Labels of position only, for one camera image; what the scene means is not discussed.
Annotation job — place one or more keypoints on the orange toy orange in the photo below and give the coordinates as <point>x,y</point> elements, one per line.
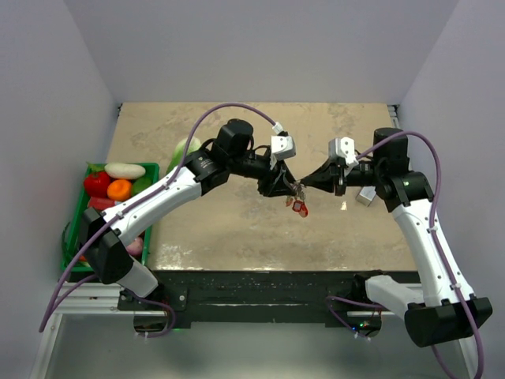
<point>119,190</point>

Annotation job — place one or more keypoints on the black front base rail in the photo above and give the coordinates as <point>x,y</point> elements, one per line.
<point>254,297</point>

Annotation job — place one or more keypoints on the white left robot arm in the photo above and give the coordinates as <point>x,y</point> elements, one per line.
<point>105,235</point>

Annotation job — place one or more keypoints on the green plastic basket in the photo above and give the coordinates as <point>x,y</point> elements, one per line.
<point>70,243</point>

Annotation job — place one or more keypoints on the green toy pepper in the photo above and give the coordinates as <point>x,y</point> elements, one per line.
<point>140,185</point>

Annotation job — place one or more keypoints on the key bunch with red carabiner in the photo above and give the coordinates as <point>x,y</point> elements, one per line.
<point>297,201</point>

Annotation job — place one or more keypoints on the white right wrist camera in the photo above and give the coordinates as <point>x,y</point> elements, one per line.
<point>343,148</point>

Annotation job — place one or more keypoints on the red toy tomato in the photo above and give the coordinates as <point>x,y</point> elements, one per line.
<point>96,184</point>

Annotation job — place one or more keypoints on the green lettuce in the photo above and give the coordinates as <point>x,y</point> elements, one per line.
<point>179,152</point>

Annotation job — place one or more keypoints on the white toy radish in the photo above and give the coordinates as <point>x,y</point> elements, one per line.
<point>126,171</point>

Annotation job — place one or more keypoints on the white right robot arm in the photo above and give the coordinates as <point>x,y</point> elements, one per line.
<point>447,309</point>

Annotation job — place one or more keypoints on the pink toy onion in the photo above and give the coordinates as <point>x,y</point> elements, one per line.
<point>136,247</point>

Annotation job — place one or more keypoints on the red box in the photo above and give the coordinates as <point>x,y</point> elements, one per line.
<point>101,204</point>

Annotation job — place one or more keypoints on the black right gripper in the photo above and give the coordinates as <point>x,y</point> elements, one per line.
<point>328,177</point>

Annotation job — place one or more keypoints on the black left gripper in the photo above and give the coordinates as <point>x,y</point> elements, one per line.
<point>276,182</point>

